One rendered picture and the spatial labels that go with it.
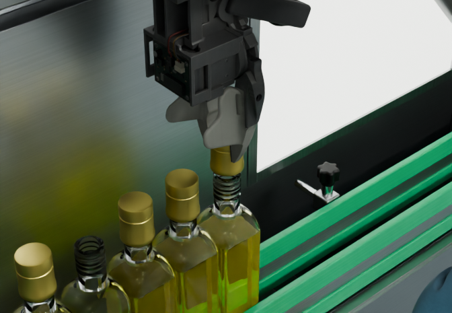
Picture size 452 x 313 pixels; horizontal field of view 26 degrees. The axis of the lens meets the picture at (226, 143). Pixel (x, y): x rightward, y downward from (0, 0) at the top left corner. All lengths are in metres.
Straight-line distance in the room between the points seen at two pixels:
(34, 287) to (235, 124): 0.24
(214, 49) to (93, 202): 0.29
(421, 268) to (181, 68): 0.56
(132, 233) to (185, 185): 0.07
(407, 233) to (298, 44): 0.29
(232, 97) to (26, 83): 0.20
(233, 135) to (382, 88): 0.49
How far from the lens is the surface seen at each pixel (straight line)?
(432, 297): 0.55
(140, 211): 0.95
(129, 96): 1.06
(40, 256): 0.91
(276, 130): 1.26
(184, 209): 0.99
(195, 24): 0.88
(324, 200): 1.28
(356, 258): 1.22
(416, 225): 1.30
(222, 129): 0.94
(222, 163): 1.00
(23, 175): 1.02
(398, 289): 1.31
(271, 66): 1.20
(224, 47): 0.89
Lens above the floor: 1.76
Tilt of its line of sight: 35 degrees down
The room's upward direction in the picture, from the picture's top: straight up
